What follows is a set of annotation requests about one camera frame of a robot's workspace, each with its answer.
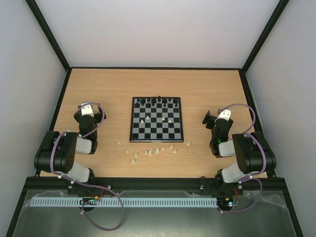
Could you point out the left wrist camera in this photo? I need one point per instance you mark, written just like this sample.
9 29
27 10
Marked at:
86 109

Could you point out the white queen piece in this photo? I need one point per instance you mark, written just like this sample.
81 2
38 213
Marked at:
150 152

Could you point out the grey slotted cable duct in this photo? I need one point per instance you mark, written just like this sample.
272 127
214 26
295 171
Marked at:
123 202

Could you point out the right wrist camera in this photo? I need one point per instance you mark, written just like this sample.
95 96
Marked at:
225 115

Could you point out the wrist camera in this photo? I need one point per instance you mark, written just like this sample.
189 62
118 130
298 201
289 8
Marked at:
86 109
225 115

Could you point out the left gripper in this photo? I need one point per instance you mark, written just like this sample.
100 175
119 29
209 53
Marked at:
103 115

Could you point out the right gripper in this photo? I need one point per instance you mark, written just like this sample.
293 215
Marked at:
209 120

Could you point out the black aluminium frame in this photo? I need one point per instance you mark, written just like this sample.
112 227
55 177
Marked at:
189 184

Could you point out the black and silver chessboard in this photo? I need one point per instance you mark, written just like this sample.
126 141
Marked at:
154 129

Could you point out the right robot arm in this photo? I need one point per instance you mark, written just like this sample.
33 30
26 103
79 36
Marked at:
252 152

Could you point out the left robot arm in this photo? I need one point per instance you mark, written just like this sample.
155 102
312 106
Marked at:
57 151

